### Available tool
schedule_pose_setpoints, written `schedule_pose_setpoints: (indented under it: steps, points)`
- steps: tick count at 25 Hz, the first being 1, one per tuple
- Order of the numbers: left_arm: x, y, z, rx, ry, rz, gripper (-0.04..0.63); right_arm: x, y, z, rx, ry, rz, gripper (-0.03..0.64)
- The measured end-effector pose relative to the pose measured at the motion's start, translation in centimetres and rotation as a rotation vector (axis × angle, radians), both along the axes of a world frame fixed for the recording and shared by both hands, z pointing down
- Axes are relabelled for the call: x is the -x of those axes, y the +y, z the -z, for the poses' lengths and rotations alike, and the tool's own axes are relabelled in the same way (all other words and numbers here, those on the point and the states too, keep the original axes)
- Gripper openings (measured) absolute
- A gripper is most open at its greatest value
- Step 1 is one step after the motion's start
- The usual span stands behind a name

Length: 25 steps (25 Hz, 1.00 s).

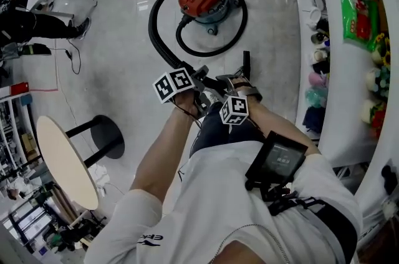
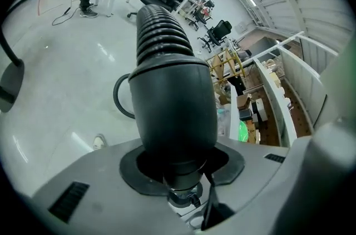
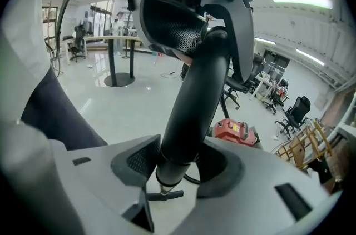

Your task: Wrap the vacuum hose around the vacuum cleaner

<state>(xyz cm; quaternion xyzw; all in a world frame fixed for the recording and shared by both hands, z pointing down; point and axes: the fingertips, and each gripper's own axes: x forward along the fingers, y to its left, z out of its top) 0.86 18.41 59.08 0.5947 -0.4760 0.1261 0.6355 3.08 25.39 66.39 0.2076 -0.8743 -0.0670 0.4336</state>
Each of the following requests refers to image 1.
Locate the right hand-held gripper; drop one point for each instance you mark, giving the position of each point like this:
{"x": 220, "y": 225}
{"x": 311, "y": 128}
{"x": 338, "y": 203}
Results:
{"x": 233, "y": 110}

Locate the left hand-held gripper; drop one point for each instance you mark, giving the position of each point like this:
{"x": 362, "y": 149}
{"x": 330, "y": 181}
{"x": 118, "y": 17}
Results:
{"x": 171, "y": 85}

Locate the metal wand with black nozzle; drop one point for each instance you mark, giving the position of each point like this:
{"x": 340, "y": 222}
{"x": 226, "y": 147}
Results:
{"x": 246, "y": 63}

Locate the person's right forearm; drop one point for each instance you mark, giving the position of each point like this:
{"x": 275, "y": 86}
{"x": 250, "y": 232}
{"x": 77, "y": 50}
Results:
{"x": 280, "y": 128}

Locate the person's left forearm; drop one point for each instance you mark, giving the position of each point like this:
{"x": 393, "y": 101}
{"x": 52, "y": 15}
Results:
{"x": 162, "y": 150}

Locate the person's right hand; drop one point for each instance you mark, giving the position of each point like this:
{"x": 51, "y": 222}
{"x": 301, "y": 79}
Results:
{"x": 241, "y": 84}

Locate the person's left hand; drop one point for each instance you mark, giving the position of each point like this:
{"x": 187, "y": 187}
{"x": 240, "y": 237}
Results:
{"x": 186, "y": 105}

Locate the white sneaker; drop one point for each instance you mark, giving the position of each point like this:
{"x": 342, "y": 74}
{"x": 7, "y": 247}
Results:
{"x": 213, "y": 99}

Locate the dark blue trousers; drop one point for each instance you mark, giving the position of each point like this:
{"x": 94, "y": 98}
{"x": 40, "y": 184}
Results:
{"x": 218, "y": 128}

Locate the dark blue soft item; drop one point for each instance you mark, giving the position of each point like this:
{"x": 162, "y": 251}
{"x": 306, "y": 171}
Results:
{"x": 315, "y": 119}

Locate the teal soft item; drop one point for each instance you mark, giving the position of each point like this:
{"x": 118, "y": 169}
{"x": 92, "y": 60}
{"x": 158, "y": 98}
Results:
{"x": 315, "y": 97}

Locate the white t-shirt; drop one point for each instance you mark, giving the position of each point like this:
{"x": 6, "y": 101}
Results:
{"x": 218, "y": 194}

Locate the pink soft item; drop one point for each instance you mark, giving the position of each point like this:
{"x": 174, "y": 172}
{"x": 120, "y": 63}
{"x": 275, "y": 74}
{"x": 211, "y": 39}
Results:
{"x": 318, "y": 80}

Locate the white metal shelf rack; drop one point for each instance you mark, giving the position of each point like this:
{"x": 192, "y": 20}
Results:
{"x": 343, "y": 85}

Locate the artificial flowers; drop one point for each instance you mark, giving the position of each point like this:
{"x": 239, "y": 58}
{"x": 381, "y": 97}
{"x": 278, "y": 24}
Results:
{"x": 378, "y": 78}

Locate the green packet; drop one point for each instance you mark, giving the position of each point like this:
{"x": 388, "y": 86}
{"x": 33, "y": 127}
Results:
{"x": 358, "y": 19}

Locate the round wooden table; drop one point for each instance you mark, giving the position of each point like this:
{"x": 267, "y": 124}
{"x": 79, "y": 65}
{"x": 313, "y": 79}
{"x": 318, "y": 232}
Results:
{"x": 67, "y": 159}

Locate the red box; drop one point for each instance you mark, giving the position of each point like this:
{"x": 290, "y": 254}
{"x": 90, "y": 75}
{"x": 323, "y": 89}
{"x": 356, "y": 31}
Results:
{"x": 18, "y": 88}

